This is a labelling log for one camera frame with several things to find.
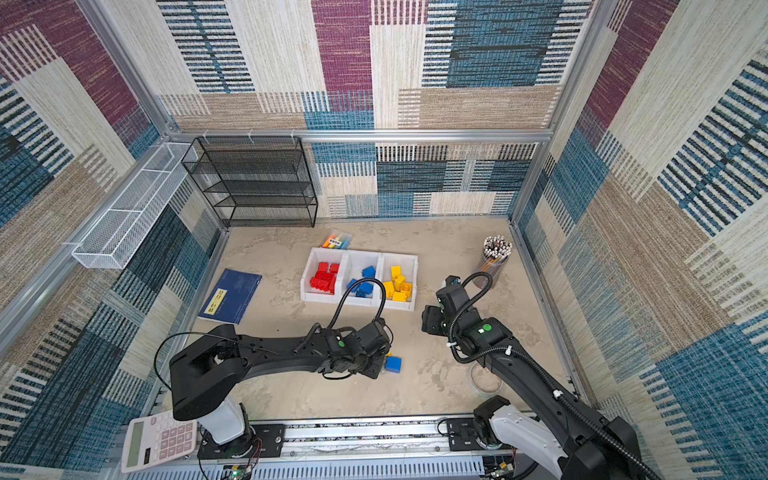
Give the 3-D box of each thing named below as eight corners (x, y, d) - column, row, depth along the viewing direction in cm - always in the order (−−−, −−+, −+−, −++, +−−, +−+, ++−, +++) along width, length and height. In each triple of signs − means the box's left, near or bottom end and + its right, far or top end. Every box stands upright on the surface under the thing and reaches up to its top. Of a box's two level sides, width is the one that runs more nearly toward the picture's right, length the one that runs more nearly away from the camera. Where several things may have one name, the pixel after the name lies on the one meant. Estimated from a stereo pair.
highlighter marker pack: (323, 249, 115) (322, 245, 113) (326, 234, 119) (325, 230, 118) (351, 249, 115) (351, 245, 113) (353, 234, 119) (352, 230, 118)
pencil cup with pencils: (475, 288, 102) (489, 254, 87) (471, 271, 107) (484, 235, 92) (497, 288, 102) (515, 254, 87) (492, 271, 107) (508, 235, 92)
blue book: (200, 319, 97) (197, 316, 95) (227, 272, 108) (225, 268, 107) (238, 324, 95) (236, 321, 94) (262, 276, 107) (260, 272, 105)
